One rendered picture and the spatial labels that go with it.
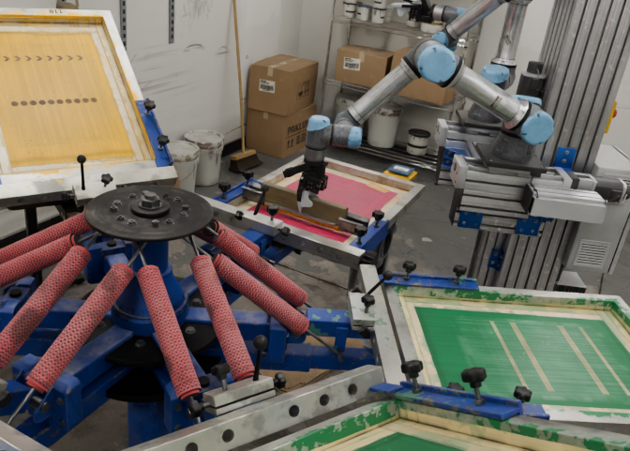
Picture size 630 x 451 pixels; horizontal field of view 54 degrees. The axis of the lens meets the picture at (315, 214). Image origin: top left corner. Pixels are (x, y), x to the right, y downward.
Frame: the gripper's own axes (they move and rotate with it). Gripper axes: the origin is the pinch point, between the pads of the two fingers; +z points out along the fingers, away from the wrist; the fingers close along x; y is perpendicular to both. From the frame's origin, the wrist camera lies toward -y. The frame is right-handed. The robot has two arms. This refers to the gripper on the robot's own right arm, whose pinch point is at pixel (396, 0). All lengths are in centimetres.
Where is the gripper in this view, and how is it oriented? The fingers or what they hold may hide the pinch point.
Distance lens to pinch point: 314.2
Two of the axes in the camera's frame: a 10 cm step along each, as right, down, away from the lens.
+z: -8.7, -2.9, 3.9
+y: -0.5, 8.5, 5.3
